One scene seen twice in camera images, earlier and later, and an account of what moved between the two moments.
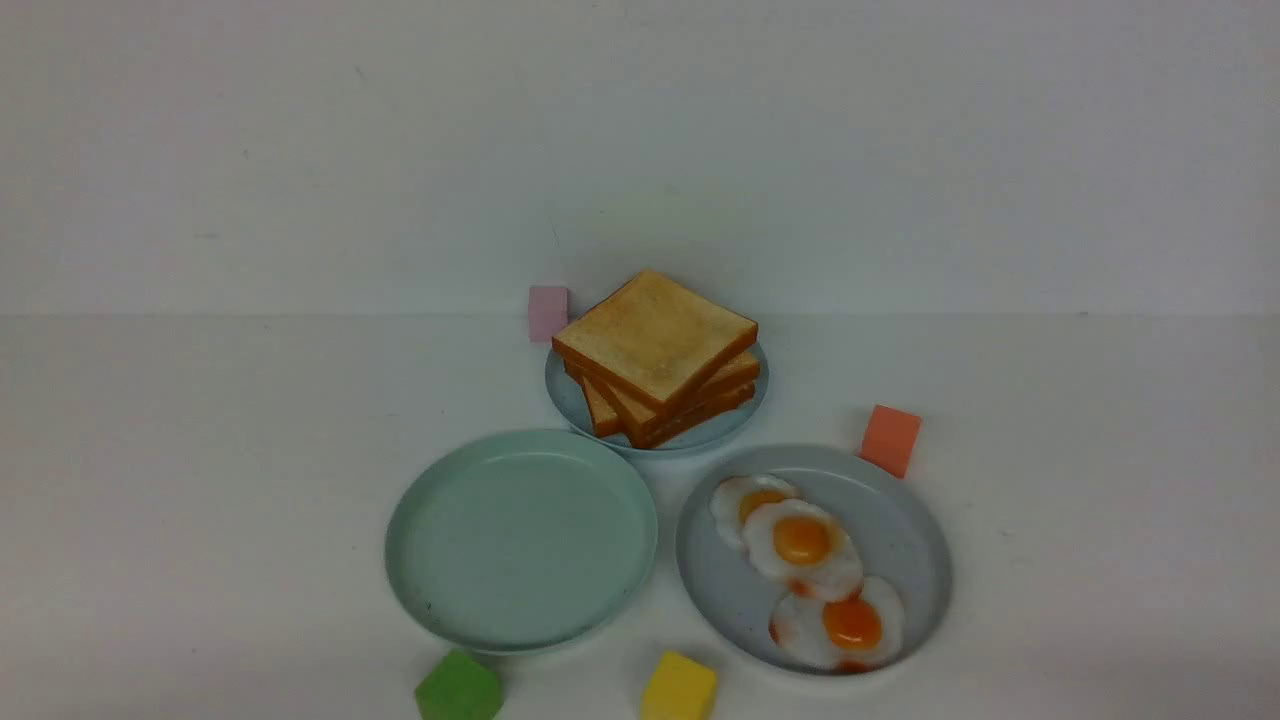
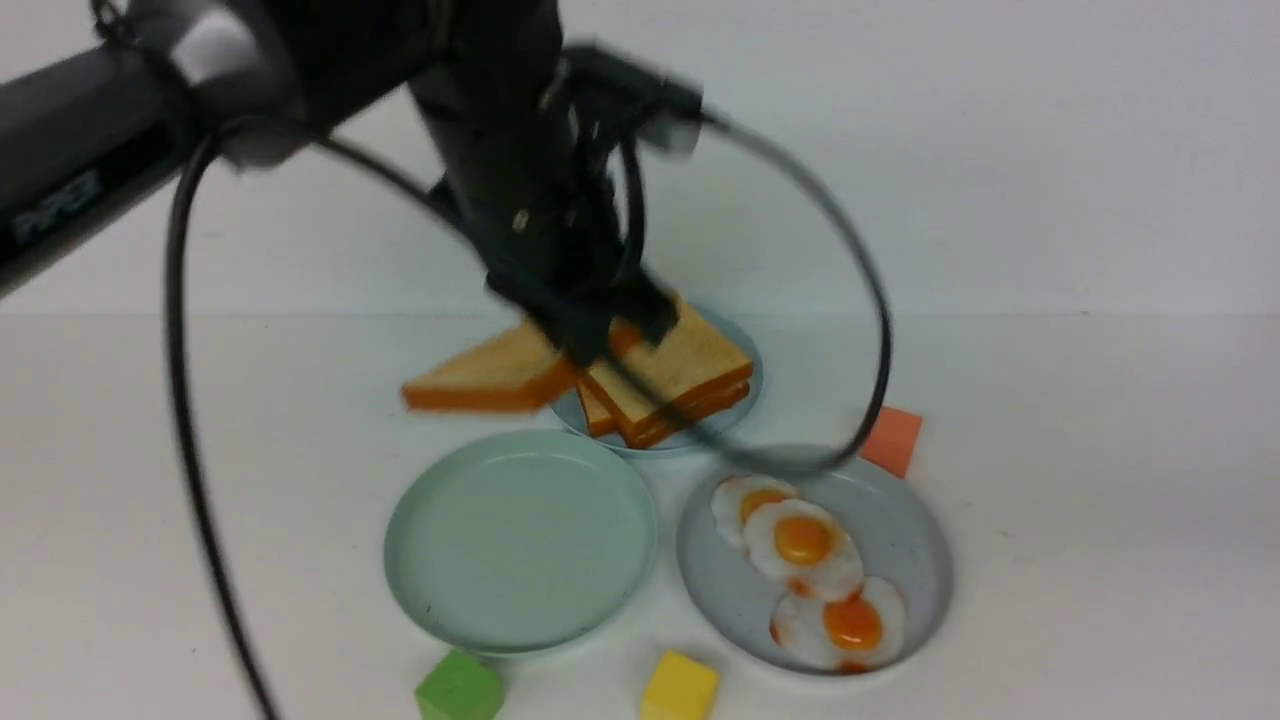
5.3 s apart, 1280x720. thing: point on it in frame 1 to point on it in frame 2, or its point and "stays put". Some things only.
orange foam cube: x=890 y=438 stays put
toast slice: x=656 y=339 to x=518 y=371
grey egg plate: x=897 y=524 stays put
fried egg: x=800 y=544 stays put
